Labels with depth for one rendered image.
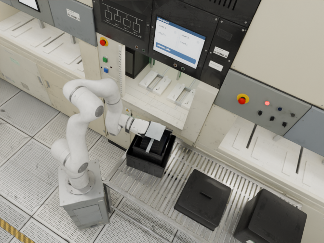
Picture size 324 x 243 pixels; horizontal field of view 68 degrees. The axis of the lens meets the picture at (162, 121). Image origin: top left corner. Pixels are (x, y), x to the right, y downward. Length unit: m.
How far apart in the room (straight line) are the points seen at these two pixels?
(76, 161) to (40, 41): 1.54
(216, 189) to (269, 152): 0.55
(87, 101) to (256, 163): 1.30
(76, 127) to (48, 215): 1.45
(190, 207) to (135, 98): 0.95
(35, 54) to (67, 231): 1.60
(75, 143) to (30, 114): 1.89
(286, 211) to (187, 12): 1.25
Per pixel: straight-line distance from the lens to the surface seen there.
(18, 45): 2.66
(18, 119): 3.17
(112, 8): 1.54
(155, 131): 1.53
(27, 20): 2.95
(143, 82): 2.09
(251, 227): 1.56
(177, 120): 1.91
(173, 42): 1.40
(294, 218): 1.71
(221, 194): 1.72
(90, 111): 1.12
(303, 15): 1.18
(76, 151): 1.33
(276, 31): 1.21
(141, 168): 1.74
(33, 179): 2.73
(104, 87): 1.23
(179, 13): 1.31
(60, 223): 2.52
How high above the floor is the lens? 2.39
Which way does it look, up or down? 54 degrees down
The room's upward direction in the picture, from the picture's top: 12 degrees clockwise
